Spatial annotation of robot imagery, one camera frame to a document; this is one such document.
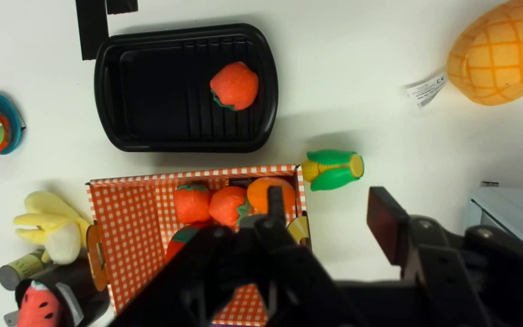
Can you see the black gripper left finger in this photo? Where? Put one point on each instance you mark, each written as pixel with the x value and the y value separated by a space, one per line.
pixel 297 293

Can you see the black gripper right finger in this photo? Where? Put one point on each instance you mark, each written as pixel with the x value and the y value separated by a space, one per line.
pixel 428 264

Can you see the corn plush toy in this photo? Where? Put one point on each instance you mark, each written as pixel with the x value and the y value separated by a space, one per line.
pixel 330 170

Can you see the red tomato plush in basket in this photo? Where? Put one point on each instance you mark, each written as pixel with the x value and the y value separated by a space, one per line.
pixel 190 203

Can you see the orange checkered basket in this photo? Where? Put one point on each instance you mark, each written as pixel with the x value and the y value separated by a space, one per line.
pixel 134 219

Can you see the red strawberry plush on tray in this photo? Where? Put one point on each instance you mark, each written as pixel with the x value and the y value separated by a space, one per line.
pixel 234 86

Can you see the banana plush toy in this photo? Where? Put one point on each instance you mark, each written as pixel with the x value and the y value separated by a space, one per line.
pixel 54 226

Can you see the pineapple plush toy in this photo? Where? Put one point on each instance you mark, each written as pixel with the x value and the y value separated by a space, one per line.
pixel 483 65

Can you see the watermelon slice plush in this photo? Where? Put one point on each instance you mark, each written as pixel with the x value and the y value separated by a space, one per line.
pixel 38 306

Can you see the black pot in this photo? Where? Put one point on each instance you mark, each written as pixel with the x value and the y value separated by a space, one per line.
pixel 80 303

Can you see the black grill tray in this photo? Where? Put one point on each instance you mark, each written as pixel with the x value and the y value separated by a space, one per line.
pixel 150 90

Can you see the small tin can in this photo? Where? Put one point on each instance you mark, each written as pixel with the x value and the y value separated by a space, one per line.
pixel 23 268

